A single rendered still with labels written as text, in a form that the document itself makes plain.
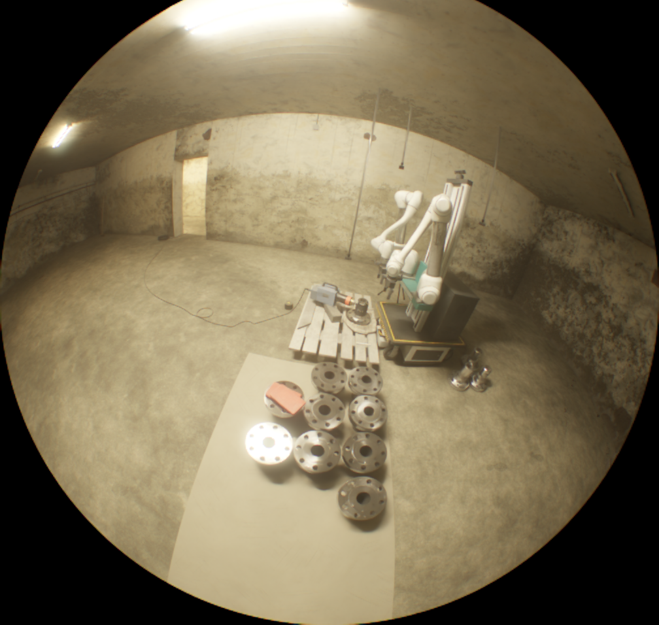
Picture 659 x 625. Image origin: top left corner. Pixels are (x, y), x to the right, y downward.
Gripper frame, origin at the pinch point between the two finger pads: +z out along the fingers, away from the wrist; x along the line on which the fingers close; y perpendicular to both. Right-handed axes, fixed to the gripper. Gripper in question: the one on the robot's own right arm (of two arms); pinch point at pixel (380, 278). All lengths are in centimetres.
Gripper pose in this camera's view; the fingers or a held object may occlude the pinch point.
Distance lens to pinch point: 200.1
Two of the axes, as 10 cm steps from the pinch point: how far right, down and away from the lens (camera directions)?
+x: 0.1, -5.0, 8.7
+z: -1.5, 8.6, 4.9
